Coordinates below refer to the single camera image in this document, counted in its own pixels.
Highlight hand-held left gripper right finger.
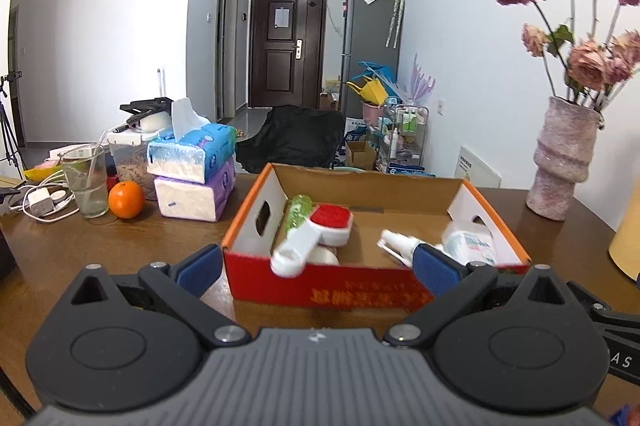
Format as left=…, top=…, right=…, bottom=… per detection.
left=384, top=244, right=576, bottom=349

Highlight white spray bottle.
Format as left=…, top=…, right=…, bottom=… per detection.
left=376, top=229, right=418, bottom=268

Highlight orange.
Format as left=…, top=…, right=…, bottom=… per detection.
left=108, top=181, right=146, bottom=219

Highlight blue tissue pack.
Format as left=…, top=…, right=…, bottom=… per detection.
left=146, top=97, right=237, bottom=185

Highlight white flat box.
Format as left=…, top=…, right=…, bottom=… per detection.
left=49, top=146, right=96, bottom=162

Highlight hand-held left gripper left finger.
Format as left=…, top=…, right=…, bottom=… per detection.
left=70, top=244, right=252, bottom=349

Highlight red and white lint brush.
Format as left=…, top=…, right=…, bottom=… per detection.
left=270, top=203, right=355, bottom=278

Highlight black folding chair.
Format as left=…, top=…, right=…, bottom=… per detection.
left=235, top=105, right=346, bottom=174

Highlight purple tissue pack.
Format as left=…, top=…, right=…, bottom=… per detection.
left=154, top=156, right=236, bottom=223

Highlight glass cup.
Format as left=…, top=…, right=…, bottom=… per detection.
left=61, top=145, right=110, bottom=219

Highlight white charger with cables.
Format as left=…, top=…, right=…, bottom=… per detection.
left=20, top=171, right=81, bottom=224

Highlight pink bucket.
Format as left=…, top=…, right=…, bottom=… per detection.
left=361, top=101, right=385, bottom=125

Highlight purple feather decoration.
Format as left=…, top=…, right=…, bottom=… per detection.
left=407, top=53, right=436, bottom=104

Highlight blue plastic item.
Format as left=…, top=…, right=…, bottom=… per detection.
left=357, top=61, right=398, bottom=82

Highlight black paper bag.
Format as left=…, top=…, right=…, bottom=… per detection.
left=0, top=231, right=16, bottom=279

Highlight pink ceramic vase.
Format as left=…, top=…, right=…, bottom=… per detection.
left=526, top=96, right=603, bottom=222

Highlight white plastic container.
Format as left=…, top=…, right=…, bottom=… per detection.
left=442, top=221, right=498, bottom=266

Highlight green spray bottle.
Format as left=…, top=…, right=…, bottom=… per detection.
left=285, top=194, right=313, bottom=237

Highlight small cardboard box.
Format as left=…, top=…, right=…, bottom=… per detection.
left=345, top=141, right=378, bottom=171

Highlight white folded umbrella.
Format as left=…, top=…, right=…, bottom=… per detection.
left=385, top=0, right=407, bottom=48

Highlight metal trolley rack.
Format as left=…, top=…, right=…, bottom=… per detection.
left=377, top=103, right=430, bottom=174

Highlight white board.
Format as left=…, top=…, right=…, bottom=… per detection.
left=455, top=145, right=502, bottom=191

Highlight grey refrigerator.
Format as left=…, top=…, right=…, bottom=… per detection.
left=340, top=0, right=402, bottom=117

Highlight red cardboard box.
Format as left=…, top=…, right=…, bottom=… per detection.
left=221, top=162, right=532, bottom=313

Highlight dried pink roses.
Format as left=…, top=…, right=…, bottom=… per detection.
left=487, top=0, right=640, bottom=112

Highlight clear food container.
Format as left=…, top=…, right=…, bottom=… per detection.
left=107, top=128, right=161, bottom=202

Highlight dark wooden door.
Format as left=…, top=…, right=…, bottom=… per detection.
left=248, top=0, right=328, bottom=109

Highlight black clamp tool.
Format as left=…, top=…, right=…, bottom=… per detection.
left=120, top=97, right=173, bottom=117

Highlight yellow plastic dustpan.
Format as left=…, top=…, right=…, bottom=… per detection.
left=350, top=78, right=388, bottom=104

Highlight camera tripod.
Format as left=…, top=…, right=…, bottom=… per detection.
left=0, top=71, right=28, bottom=179

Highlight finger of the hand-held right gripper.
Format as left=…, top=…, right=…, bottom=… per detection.
left=567, top=281, right=640, bottom=342

